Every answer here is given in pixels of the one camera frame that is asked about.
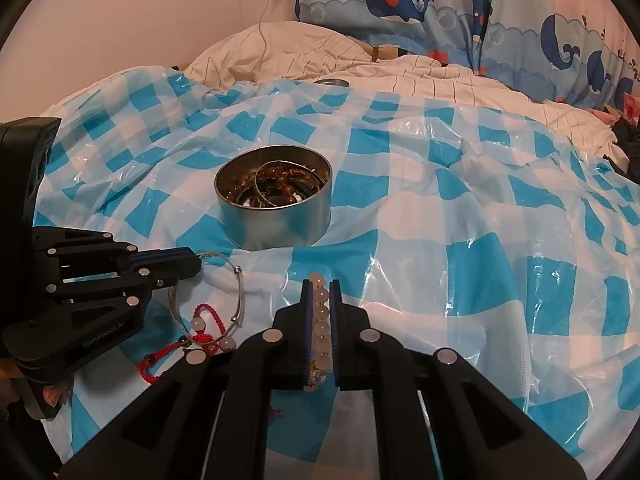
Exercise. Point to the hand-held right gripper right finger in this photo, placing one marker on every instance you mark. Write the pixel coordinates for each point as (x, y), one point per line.
(336, 335)

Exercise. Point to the whale print blue bedding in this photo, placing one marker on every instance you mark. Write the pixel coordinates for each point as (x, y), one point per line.
(400, 0)

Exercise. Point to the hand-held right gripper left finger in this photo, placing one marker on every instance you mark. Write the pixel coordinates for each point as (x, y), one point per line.
(307, 335)

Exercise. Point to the black clothing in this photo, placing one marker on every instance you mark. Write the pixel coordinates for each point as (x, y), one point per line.
(627, 145)

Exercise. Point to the pink cloth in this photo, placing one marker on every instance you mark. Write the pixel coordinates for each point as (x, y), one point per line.
(605, 112)

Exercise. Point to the white striped quilt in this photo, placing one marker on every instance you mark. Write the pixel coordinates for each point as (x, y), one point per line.
(300, 50)

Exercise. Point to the round metal tin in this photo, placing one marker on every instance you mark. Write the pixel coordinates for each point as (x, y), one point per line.
(270, 230)

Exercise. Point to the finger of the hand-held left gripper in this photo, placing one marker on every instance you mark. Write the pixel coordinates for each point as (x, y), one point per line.
(170, 270)
(160, 254)

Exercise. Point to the person's left hand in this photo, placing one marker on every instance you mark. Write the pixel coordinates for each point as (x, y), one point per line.
(56, 395)

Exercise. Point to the blue checkered plastic sheet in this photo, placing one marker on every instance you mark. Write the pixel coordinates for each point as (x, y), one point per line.
(450, 260)

